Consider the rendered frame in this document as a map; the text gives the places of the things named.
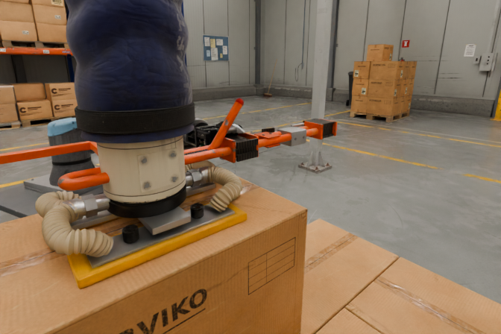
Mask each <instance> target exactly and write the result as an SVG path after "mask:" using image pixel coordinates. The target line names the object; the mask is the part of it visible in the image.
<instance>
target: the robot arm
mask: <svg viewBox="0 0 501 334"><path fill-rule="evenodd" d="M222 124H223V122H219V123H218V124H216V126H215V125H209V124H208V123H207V122H206V121H205V120H203V119H199V118H195V121H194V122H193V125H194V130H193V131H191V132H189V133H187V134H184V135H183V150H187V149H191V148H198V147H199V146H201V147H202V146H206V145H210V144H211V143H212V141H213V139H214V138H215V135H216V134H217V132H218V130H219V129H220V127H221V125H222ZM47 128H48V134H47V135H48V141H49V146H50V147H51V146H55V145H65V144H71V143H76V142H86V141H88V140H85V139H82V138H81V132H82V130H80V129H78V127H77V122H76V117H75V118H68V119H59V120H56V121H52V122H50V123H49V124H48V127H47ZM227 133H234V134H235V133H237V135H238V134H242V133H245V131H244V130H243V129H242V126H241V125H239V124H237V125H236V124H235V123H232V125H231V127H230V129H229V130H228V132H227ZM94 153H95V152H94V151H93V150H87V151H79V152H74V153H69V154H60V155H55V156H51V161H52V170H51V174H50V178H49V182H50V184H51V185H52V186H58V184H57V182H58V180H59V178H60V177H62V176H63V175H65V174H68V173H71V172H74V171H81V170H85V169H89V168H95V166H94V164H93V163H92V159H91V154H94Z"/></svg>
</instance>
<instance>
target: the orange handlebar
mask: <svg viewBox="0 0 501 334"><path fill-rule="evenodd" d="M300 128H303V129H306V136H312V135H316V134H318V129H317V128H312V129H309V128H308V127H307V126H303V127H300ZM254 135H257V136H259V148H261V147H266V148H271V147H274V146H278V145H280V144H279V143H281V142H287V141H290V140H291V139H292V136H291V135H290V134H289V133H287V134H283V135H282V134H281V132H280V131H277V132H273V133H269V132H262V133H255V134H254ZM208 148H209V145H206V146H202V147H198V148H191V149H187V150H184V153H185V154H187V153H190V152H195V151H200V150H205V149H207V150H208ZM87 150H93V151H94V152H95V153H96V154H97V155H98V149H97V144H96V142H90V141H86V142H76V143H71V144H65V145H55V146H51V147H45V148H35V149H30V150H24V151H15V152H10V153H4V154H0V165H1V164H5V163H14V162H19V161H23V160H32V159H37V158H42V157H50V156H55V155H60V154H69V153H74V152H79V151H87ZM230 153H231V150H230V147H228V146H227V147H221V145H220V146H219V148H216V149H212V150H208V151H202V152H198V153H194V154H188V155H184V161H185V165H188V164H191V163H197V162H200V161H204V160H210V159H213V158H216V157H223V156H226V155H229V154H230ZM109 182H110V178H109V176H108V174H107V173H106V172H103V173H101V170H100V167H96V168H89V169H85V170H81V171H74V172H71V173H68V174H65V175H63V176H62V177H60V178H59V180H58V182H57V184H58V186H59V187H60V188H61V189H63V190H66V191H75V190H79V189H85V188H89V187H92V186H97V185H101V184H105V183H109Z"/></svg>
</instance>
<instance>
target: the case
mask: <svg viewBox="0 0 501 334"><path fill-rule="evenodd" d="M237 177H238V176H237ZM238 178H239V179H240V181H241V182H242V191H241V193H240V196H239V197H237V198H236V199H234V200H233V201H232V202H230V203H231V204H232V205H234V206H236V207H238V208H239V209H241V210H243V211H244V212H246V213H247V220H246V221H243V222H241V223H238V224H236V225H233V226H232V227H228V228H227V229H224V230H222V231H219V232H217V233H214V234H212V235H210V236H207V237H205V238H203V239H200V240H197V241H196V242H193V243H191V244H188V245H186V246H183V247H181V248H178V249H177V250H173V251H171V252H169V253H166V254H164V255H162V256H159V257H157V258H155V259H152V260H150V261H147V262H145V263H142V264H141V265H138V266H136V267H133V268H130V269H128V270H126V271H123V272H121V273H119V274H116V275H114V276H111V277H109V278H107V279H105V280H102V281H100V282H97V283H94V284H92V285H91V286H87V287H86V288H83V289H79V288H78V285H77V283H76V281H75V277H74V275H73V273H72V269H71V266H70V264H69V261H68V257H67V255H66V254H64V253H62V254H59V253H56V251H55V250H51V249H50V248H49V246H48V245H47V244H46V243H45V240H44V238H43V235H42V221H43V218H42V217H41V216H40V215H39V214H35V215H30V216H27V217H24V218H18V219H15V220H12V221H7V222H4V223H0V334H300V330H301V316H302V303H303V278H304V264H305V251H306V226H307V212H308V209H307V208H305V207H302V206H301V205H299V204H296V203H294V202H292V201H290V200H287V199H285V198H283V197H281V196H279V195H276V194H274V193H273V192H270V191H268V190H266V189H263V188H262V187H260V186H257V185H255V184H253V183H251V182H249V181H247V180H244V179H242V178H240V177H238ZM214 183H215V182H214ZM221 187H222V185H220V184H218V183H215V188H214V189H209V190H206V191H204V192H203V193H201V194H198V195H194V196H192V197H189V198H186V199H185V201H184V202H183V203H182V204H181V205H180V206H179V207H180V208H181V209H183V210H184V211H187V210H189V209H190V206H191V205H193V204H197V203H199V204H203V205H204V204H208V203H209V202H210V201H211V199H213V196H215V194H216V192H218V190H219V189H221ZM131 224H134V225H136V226H137V227H140V226H142V225H143V223H142V222H141V221H140V220H139V219H138V218H120V219H117V220H114V221H110V222H107V223H104V224H100V225H98V226H94V227H91V228H88V229H87V230H91V229H94V230H95V231H101V232H102V233H105V234H106V235H108V236H114V235H116V234H119V233H122V229H123V228H124V227H126V226H128V225H131Z"/></svg>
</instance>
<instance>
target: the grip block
mask: <svg viewBox="0 0 501 334"><path fill-rule="evenodd" d="M227 146H228V147H230V150H231V153H230V154H229V155H226V156H223V157H220V158H222V159H224V160H227V161H229V162H232V163H235V162H236V161H237V162H240V161H243V160H248V159H251V158H254V157H258V156H259V136H257V135H253V134H250V133H242V134H238V135H237V133H235V134H234V133H227V134H226V136H225V137H224V139H223V141H222V143H221V147H227Z"/></svg>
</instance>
